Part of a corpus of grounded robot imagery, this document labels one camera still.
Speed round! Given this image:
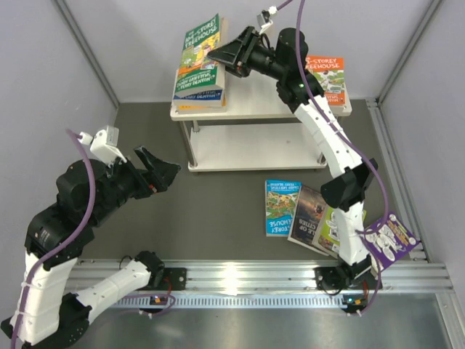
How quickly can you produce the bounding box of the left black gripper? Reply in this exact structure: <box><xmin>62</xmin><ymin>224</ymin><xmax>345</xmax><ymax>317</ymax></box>
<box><xmin>89</xmin><ymin>144</ymin><xmax>182</xmax><ymax>226</ymax></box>

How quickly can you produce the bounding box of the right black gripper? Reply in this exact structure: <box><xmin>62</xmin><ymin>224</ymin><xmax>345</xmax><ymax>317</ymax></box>
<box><xmin>208</xmin><ymin>26</ymin><xmax>288</xmax><ymax>81</ymax></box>

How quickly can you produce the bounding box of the green 104-storey treehouse book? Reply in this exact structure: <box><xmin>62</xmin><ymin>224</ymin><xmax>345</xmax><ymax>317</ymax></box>
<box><xmin>174</xmin><ymin>14</ymin><xmax>225</xmax><ymax>98</ymax></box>

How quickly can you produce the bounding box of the blue 91-storey treehouse book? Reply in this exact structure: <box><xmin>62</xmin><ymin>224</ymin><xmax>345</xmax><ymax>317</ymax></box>
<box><xmin>172</xmin><ymin>89</ymin><xmax>225</xmax><ymax>108</ymax></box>

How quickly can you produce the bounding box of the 130-storey treehouse book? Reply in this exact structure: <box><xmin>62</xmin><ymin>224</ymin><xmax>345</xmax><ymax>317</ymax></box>
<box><xmin>171</xmin><ymin>104</ymin><xmax>227</xmax><ymax>115</ymax></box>

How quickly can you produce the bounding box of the orange 78-storey treehouse book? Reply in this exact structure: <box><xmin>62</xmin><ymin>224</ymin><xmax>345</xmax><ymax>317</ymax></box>
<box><xmin>306</xmin><ymin>55</ymin><xmax>346</xmax><ymax>106</ymax></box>

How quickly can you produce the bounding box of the light blue storey treehouse book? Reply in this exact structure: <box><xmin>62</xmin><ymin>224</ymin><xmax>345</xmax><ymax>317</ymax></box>
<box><xmin>264</xmin><ymin>180</ymin><xmax>302</xmax><ymax>237</ymax></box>

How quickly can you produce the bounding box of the dark tale of cities book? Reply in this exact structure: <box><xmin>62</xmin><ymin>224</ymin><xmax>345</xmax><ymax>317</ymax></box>
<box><xmin>287</xmin><ymin>185</ymin><xmax>328</xmax><ymax>256</ymax></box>

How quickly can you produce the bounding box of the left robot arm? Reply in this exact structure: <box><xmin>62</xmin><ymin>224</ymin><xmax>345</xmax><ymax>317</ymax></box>
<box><xmin>1</xmin><ymin>146</ymin><xmax>181</xmax><ymax>348</ymax></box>

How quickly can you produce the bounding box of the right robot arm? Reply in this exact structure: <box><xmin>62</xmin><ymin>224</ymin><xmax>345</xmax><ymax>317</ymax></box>
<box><xmin>208</xmin><ymin>26</ymin><xmax>378</xmax><ymax>289</ymax></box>

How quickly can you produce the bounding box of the white two-tier wooden shelf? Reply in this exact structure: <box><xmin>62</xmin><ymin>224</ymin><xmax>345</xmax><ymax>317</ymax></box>
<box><xmin>169</xmin><ymin>64</ymin><xmax>353</xmax><ymax>175</ymax></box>

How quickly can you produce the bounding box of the lime green cartoon book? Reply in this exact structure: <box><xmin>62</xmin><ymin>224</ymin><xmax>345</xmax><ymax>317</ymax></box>
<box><xmin>312</xmin><ymin>205</ymin><xmax>367</xmax><ymax>260</ymax></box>

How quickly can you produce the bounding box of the purple cartoon book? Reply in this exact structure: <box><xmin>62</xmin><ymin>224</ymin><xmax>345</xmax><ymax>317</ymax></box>
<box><xmin>362</xmin><ymin>212</ymin><xmax>420</xmax><ymax>276</ymax></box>

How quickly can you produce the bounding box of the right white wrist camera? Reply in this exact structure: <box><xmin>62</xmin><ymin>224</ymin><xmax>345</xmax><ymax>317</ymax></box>
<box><xmin>256</xmin><ymin>6</ymin><xmax>278</xmax><ymax>35</ymax></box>

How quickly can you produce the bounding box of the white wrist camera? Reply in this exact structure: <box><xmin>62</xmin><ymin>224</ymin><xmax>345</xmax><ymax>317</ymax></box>
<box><xmin>256</xmin><ymin>6</ymin><xmax>278</xmax><ymax>35</ymax></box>
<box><xmin>78</xmin><ymin>125</ymin><xmax>127</xmax><ymax>167</ymax></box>

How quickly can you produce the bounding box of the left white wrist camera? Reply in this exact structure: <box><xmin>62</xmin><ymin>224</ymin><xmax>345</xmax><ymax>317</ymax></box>
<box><xmin>78</xmin><ymin>125</ymin><xmax>127</xmax><ymax>167</ymax></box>

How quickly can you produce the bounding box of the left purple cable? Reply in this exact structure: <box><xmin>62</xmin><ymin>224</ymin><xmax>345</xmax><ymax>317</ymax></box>
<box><xmin>9</xmin><ymin>129</ymin><xmax>175</xmax><ymax>346</ymax></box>

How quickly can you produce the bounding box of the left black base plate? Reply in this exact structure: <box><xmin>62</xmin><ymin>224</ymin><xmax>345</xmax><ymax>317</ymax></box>
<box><xmin>151</xmin><ymin>268</ymin><xmax>187</xmax><ymax>291</ymax></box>

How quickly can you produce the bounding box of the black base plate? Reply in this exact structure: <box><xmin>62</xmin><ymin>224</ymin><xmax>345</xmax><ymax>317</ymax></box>
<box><xmin>151</xmin><ymin>268</ymin><xmax>187</xmax><ymax>291</ymax></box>
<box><xmin>315</xmin><ymin>265</ymin><xmax>378</xmax><ymax>296</ymax></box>

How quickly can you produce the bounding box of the aluminium mounting rail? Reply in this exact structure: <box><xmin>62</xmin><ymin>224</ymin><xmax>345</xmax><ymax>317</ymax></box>
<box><xmin>66</xmin><ymin>260</ymin><xmax>453</xmax><ymax>295</ymax></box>

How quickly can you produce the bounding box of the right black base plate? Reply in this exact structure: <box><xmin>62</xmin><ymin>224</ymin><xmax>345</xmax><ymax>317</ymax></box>
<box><xmin>315</xmin><ymin>265</ymin><xmax>378</xmax><ymax>296</ymax></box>

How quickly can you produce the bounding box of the slotted grey cable duct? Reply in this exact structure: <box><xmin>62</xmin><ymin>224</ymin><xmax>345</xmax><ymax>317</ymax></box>
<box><xmin>108</xmin><ymin>293</ymin><xmax>368</xmax><ymax>309</ymax></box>

